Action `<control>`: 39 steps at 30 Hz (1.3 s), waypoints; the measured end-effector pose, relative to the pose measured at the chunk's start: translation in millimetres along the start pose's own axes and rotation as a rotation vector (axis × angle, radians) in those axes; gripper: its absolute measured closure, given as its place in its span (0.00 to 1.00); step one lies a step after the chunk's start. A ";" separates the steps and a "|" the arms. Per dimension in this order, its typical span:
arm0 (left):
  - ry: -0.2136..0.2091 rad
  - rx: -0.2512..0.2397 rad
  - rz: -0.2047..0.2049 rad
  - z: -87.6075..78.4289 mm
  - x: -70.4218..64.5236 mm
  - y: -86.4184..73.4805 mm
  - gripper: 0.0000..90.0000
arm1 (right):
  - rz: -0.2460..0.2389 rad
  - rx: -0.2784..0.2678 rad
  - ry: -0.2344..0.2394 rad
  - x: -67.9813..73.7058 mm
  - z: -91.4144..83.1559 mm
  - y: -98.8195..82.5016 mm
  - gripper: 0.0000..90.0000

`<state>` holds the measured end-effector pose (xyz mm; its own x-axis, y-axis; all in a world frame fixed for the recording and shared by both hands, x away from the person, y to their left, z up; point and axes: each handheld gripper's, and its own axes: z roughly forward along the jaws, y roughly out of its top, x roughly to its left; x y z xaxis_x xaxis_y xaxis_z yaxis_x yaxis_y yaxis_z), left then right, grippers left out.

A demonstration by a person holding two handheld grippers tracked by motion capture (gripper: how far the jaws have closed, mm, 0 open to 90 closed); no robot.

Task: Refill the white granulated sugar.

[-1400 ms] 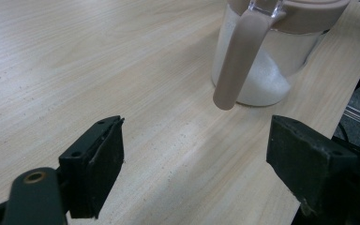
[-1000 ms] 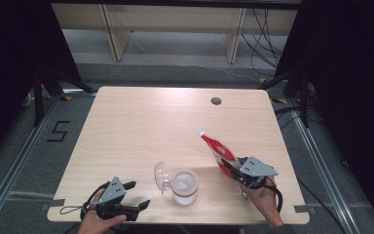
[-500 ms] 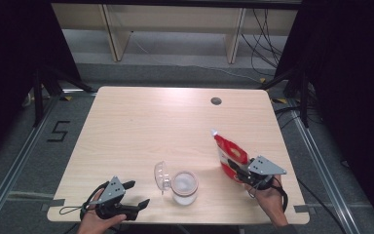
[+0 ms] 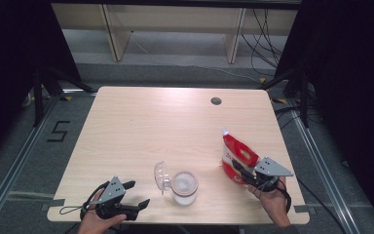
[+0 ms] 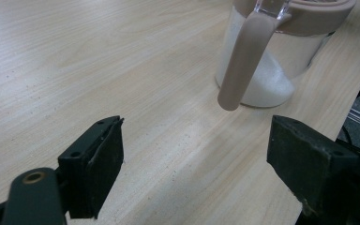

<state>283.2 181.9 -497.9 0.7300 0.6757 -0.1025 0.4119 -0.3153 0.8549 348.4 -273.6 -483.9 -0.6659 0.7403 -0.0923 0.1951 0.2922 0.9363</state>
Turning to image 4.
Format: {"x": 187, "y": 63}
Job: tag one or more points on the grey round table grommet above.
{"x": 216, "y": 100}

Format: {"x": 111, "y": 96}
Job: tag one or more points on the dark curtain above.
{"x": 9, "y": 65}
{"x": 354, "y": 81}

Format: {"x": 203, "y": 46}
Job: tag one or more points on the aluminium floor rail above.
{"x": 16, "y": 165}
{"x": 324, "y": 169}

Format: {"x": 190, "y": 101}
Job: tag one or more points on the light wooden shelf unit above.
{"x": 175, "y": 19}

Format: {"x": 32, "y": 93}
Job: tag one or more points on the grey tape strip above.
{"x": 56, "y": 203}
{"x": 302, "y": 208}

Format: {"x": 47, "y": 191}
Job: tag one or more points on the black metal stand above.
{"x": 303, "y": 97}
{"x": 38, "y": 97}

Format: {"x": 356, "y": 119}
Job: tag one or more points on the red and white spout pouch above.
{"x": 240, "y": 152}

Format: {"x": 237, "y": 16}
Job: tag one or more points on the person's left hand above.
{"x": 92, "y": 224}

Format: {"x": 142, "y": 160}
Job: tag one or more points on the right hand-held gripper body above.
{"x": 271, "y": 168}

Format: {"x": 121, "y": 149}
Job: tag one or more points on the yellow and black tape piece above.
{"x": 279, "y": 100}
{"x": 262, "y": 80}
{"x": 66, "y": 97}

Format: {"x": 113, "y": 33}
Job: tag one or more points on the person's right hand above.
{"x": 272, "y": 204}

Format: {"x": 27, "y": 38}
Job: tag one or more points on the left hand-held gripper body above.
{"x": 112, "y": 190}

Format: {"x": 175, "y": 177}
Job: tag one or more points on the clear glass jar with lid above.
{"x": 183, "y": 187}

